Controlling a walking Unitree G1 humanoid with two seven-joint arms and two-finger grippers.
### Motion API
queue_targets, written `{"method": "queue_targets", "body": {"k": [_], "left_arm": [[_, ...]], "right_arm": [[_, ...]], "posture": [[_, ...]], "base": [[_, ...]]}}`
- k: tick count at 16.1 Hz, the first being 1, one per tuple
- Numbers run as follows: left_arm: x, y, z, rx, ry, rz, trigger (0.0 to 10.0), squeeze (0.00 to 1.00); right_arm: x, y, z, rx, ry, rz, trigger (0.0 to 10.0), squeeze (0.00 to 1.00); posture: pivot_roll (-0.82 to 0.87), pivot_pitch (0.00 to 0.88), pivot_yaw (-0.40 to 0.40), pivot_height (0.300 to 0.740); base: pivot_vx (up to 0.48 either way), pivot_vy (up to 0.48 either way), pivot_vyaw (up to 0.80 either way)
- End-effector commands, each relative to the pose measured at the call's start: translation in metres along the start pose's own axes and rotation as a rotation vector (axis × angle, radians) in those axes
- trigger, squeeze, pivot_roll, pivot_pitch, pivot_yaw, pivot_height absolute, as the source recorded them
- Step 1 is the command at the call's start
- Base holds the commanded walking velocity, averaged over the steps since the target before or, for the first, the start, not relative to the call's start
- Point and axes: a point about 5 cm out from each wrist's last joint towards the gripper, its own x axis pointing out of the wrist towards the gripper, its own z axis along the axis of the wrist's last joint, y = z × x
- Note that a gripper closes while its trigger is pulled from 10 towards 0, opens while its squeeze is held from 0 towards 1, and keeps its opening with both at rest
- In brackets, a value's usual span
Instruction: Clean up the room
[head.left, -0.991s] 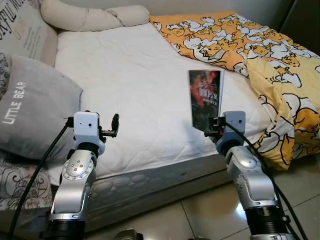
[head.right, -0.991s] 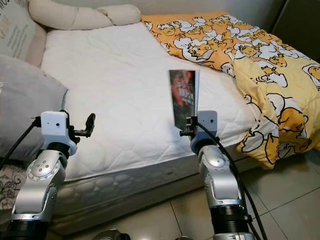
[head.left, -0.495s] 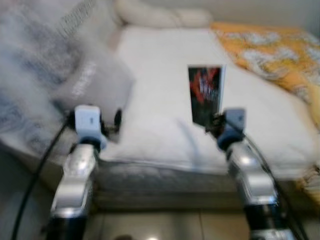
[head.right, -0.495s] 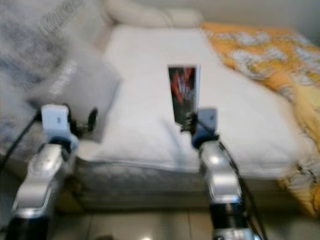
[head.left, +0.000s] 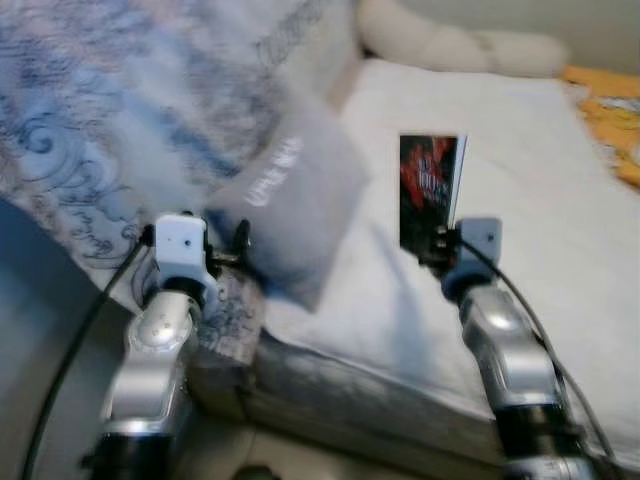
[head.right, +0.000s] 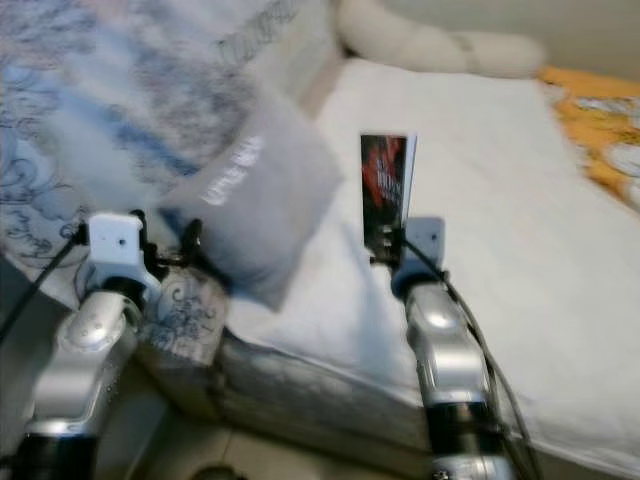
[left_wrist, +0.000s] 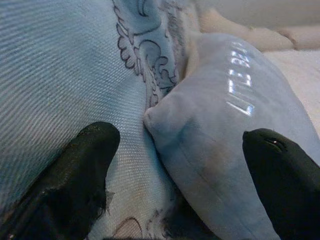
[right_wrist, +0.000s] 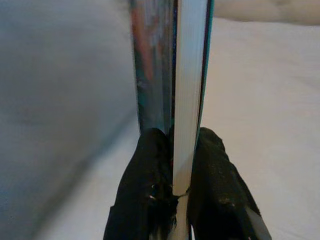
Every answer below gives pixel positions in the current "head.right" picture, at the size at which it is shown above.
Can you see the dark red black book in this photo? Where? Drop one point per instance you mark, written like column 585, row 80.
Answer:
column 382, row 190

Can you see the grey plush pillow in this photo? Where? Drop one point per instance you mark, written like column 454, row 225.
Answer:
column 260, row 210

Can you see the grey patterned mattress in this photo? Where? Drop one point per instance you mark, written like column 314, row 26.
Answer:
column 320, row 390

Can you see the blue white patterned duvet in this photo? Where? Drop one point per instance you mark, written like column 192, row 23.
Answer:
column 100, row 110

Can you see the cream knotted plush cushion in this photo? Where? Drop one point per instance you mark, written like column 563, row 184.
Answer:
column 430, row 45

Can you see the orange patterned cloth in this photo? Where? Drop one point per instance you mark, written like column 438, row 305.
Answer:
column 600, row 130

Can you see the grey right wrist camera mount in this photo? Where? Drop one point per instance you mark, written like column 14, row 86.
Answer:
column 425, row 240

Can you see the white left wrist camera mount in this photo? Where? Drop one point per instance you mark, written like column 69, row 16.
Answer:
column 117, row 245

